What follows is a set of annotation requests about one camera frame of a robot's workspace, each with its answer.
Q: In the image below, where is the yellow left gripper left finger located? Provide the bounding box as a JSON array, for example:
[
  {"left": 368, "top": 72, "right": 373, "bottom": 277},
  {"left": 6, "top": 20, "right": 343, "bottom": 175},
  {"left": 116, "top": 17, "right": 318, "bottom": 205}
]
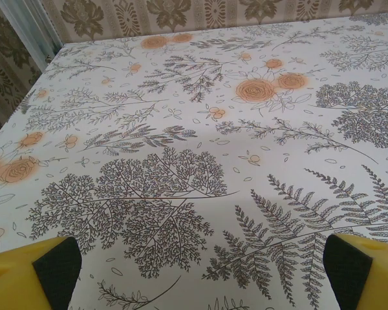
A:
[{"left": 0, "top": 236, "right": 83, "bottom": 310}]

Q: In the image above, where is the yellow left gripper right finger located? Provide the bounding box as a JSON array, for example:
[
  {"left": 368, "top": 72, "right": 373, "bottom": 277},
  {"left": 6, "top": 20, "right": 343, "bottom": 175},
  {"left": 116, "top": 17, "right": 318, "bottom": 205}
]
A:
[{"left": 323, "top": 233, "right": 388, "bottom": 310}]

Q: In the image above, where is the aluminium frame post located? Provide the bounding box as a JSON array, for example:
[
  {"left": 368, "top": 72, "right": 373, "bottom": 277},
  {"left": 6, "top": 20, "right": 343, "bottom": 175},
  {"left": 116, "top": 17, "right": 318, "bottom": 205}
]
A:
[{"left": 1, "top": 0, "right": 65, "bottom": 72}]

